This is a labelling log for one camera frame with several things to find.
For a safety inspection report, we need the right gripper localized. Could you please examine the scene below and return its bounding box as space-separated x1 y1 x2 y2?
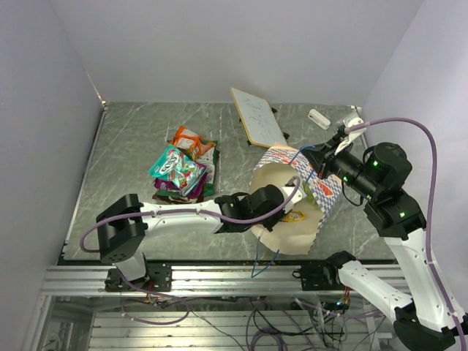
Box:
301 133 380 200

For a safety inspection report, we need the yellow snack packet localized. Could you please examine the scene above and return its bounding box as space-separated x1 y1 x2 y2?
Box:
282 211 305 223

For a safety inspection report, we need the blue checkered paper bag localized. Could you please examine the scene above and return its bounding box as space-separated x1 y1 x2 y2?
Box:
249 145 342 266

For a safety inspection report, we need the green snack packet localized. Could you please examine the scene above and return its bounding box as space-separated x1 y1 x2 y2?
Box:
197 140 219 197

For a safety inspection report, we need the orange snack packet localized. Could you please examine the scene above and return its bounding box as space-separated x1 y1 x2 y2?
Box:
170 126 216 161

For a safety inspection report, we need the teal Fox's candy bag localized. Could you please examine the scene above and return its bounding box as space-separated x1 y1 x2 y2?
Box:
148 144 206 196

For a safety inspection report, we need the brown Kettle chips bag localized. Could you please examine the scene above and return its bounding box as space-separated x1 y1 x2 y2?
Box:
151 195 204 213

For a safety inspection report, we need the purple candy bag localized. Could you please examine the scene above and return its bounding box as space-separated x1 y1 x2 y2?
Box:
154 178 214 199

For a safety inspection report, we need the small olive green packet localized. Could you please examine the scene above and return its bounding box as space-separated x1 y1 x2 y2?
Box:
302 181 321 211

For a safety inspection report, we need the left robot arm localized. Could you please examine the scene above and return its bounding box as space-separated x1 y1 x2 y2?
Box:
96 184 303 290

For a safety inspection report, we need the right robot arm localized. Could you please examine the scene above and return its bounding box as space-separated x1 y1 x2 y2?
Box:
300 141 467 350

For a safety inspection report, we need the white eraser block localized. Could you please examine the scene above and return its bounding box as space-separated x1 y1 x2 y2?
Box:
308 109 331 130

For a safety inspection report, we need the small yellow-framed whiteboard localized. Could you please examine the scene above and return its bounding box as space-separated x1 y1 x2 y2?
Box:
230 88 287 148

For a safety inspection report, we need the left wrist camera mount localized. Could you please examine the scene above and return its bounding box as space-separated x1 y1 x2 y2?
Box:
281 186 306 214

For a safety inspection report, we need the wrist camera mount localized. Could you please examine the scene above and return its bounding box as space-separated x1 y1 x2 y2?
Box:
335 112 366 155
281 186 306 214

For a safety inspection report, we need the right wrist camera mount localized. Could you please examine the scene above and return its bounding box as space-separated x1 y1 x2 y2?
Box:
335 112 366 155

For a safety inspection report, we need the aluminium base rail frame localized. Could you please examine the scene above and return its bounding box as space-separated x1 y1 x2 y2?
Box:
25 260 403 350

